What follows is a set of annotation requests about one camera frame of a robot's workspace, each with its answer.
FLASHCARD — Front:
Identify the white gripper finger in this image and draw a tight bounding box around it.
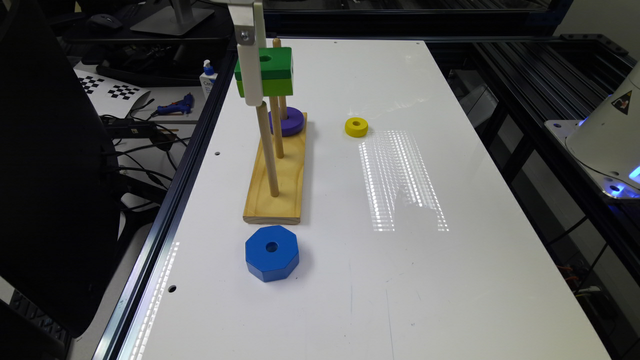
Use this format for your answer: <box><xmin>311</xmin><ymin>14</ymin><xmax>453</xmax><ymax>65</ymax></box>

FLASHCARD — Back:
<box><xmin>228</xmin><ymin>3</ymin><xmax>264</xmax><ymax>107</ymax></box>
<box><xmin>253</xmin><ymin>1</ymin><xmax>267</xmax><ymax>48</ymax></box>

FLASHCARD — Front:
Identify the green square block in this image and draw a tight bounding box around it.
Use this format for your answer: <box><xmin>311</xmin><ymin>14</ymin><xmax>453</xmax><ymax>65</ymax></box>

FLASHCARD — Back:
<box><xmin>234</xmin><ymin>47</ymin><xmax>293</xmax><ymax>98</ymax></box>

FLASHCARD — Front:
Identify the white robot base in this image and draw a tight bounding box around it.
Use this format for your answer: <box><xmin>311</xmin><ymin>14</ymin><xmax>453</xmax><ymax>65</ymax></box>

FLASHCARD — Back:
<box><xmin>545</xmin><ymin>67</ymin><xmax>640</xmax><ymax>200</ymax></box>

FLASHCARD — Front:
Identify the blue octagon block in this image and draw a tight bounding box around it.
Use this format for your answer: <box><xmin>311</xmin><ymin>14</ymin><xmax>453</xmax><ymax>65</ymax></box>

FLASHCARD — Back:
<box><xmin>245</xmin><ymin>225</ymin><xmax>299</xmax><ymax>282</ymax></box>

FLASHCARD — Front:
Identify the rear wooden peg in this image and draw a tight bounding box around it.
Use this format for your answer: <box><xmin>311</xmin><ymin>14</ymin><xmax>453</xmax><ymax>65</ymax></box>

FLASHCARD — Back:
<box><xmin>272</xmin><ymin>38</ymin><xmax>288</xmax><ymax>120</ymax></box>

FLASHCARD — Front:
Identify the wooden peg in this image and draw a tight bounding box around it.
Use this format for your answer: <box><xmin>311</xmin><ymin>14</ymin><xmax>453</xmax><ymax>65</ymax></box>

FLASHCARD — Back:
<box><xmin>269</xmin><ymin>96</ymin><xmax>284</xmax><ymax>159</ymax></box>
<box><xmin>256</xmin><ymin>102</ymin><xmax>279</xmax><ymax>197</ymax></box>
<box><xmin>272</xmin><ymin>38</ymin><xmax>288</xmax><ymax>120</ymax></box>

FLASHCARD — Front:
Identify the monitor stand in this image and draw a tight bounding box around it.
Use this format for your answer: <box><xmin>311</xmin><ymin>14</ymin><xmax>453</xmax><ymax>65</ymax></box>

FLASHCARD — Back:
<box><xmin>130</xmin><ymin>0</ymin><xmax>215</xmax><ymax>36</ymax></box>

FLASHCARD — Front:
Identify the white lotion bottle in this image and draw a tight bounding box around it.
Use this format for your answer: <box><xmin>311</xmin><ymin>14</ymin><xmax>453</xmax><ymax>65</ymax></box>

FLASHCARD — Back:
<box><xmin>199</xmin><ymin>59</ymin><xmax>217</xmax><ymax>98</ymax></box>

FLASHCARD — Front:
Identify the front wooden peg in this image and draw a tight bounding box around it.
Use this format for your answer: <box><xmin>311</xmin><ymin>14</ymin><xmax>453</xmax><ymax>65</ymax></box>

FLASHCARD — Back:
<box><xmin>256</xmin><ymin>102</ymin><xmax>279</xmax><ymax>197</ymax></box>

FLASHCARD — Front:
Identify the middle wooden peg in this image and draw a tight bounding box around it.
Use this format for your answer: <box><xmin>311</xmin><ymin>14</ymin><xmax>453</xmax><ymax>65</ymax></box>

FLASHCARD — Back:
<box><xmin>269</xmin><ymin>96</ymin><xmax>284</xmax><ymax>159</ymax></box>

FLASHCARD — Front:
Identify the blue glue gun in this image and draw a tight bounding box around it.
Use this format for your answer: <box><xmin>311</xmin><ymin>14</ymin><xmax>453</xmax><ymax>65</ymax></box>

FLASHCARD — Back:
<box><xmin>156</xmin><ymin>93</ymin><xmax>194</xmax><ymax>115</ymax></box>

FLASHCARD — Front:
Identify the black computer mouse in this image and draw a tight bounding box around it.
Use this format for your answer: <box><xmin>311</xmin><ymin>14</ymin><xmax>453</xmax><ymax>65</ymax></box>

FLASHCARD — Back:
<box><xmin>86</xmin><ymin>14</ymin><xmax>123</xmax><ymax>32</ymax></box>

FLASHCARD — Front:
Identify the checkerboard calibration sheet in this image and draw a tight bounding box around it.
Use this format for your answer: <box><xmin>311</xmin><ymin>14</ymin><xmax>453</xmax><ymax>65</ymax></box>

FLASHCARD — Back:
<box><xmin>75</xmin><ymin>69</ymin><xmax>149</xmax><ymax>118</ymax></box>

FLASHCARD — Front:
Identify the wooden peg base board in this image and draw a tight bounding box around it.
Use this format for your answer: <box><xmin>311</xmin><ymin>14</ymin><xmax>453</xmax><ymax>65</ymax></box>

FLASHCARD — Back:
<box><xmin>243</xmin><ymin>112</ymin><xmax>307</xmax><ymax>225</ymax></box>

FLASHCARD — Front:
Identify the purple ring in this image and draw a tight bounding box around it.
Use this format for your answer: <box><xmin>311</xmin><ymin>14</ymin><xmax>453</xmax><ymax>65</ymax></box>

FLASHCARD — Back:
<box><xmin>268</xmin><ymin>106</ymin><xmax>306</xmax><ymax>138</ymax></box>

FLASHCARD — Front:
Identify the yellow ring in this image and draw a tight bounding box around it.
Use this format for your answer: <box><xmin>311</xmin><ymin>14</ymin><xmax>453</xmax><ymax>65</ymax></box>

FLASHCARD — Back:
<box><xmin>344</xmin><ymin>116</ymin><xmax>370</xmax><ymax>139</ymax></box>

